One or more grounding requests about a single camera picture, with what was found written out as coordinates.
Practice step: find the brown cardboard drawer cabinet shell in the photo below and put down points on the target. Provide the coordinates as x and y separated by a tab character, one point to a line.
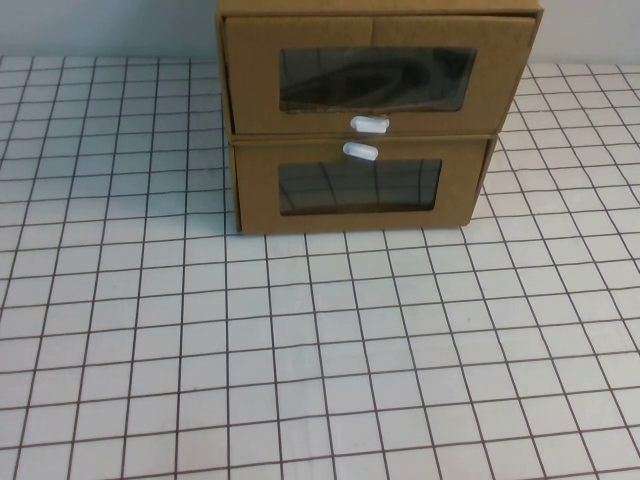
300	7

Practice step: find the cardboard drawer with wide window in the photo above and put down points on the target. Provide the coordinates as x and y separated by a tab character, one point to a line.
250	75

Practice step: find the cardboard drawer with narrow window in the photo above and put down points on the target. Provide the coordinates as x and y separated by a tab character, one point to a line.
255	190

